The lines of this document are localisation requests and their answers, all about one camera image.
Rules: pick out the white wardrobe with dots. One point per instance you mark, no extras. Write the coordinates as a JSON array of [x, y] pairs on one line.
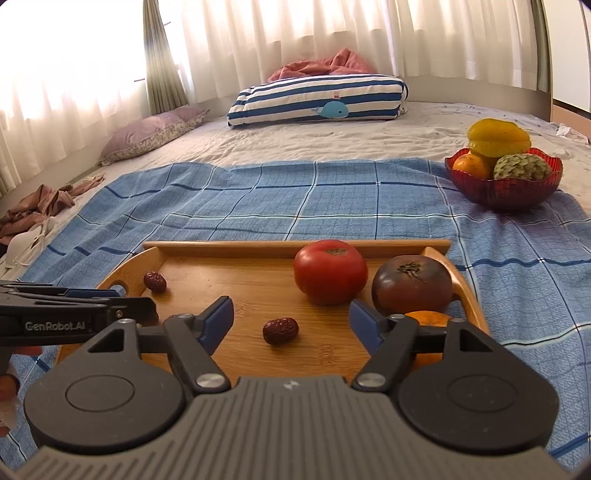
[[572, 46]]

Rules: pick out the green sugar apple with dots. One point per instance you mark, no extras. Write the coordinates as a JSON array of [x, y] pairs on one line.
[[521, 167]]

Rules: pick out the white sheer curtain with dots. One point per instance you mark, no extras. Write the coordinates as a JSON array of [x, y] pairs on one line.
[[323, 32]]

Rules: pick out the dark purple tomato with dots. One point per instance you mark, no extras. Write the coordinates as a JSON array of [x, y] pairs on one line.
[[411, 286]]

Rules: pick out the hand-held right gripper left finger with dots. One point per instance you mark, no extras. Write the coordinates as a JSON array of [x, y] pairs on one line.
[[217, 323]]

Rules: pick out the pink blanket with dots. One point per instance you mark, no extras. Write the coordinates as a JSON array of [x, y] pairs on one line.
[[323, 67]]

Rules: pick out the striped whale pillow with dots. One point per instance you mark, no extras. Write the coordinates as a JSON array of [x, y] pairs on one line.
[[286, 99]]

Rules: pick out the large orange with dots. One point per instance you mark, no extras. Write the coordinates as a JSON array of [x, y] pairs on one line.
[[427, 318]]

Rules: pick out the blue plaid sheet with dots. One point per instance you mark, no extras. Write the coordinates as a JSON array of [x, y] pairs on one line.
[[277, 203]]

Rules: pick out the pink crumpled cloth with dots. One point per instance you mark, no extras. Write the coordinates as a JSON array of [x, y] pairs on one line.
[[41, 203]]

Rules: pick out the purple floral pillow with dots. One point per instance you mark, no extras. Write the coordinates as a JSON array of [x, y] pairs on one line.
[[147, 134]]

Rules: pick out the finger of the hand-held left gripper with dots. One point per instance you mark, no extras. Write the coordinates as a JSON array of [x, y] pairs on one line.
[[87, 292], [134, 310]]

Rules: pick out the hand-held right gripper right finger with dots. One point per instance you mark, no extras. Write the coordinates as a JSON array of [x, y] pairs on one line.
[[367, 325]]

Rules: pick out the orange in glass bowl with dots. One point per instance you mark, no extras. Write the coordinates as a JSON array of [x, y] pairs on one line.
[[471, 167]]

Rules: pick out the red glass bowl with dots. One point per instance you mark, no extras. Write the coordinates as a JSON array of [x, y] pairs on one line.
[[503, 194]]

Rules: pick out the yellow starfruit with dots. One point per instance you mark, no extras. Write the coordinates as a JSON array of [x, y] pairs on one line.
[[498, 136]]

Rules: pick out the red date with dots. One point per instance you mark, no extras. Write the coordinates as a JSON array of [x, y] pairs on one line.
[[154, 282], [280, 331]]

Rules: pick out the white crumpled cloth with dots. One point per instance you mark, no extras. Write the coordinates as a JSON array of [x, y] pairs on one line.
[[30, 242]]

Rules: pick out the narrow green curtain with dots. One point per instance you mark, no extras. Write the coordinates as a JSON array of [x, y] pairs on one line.
[[541, 46]]

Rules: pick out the red tomato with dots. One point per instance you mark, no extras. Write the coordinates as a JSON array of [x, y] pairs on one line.
[[330, 274]]

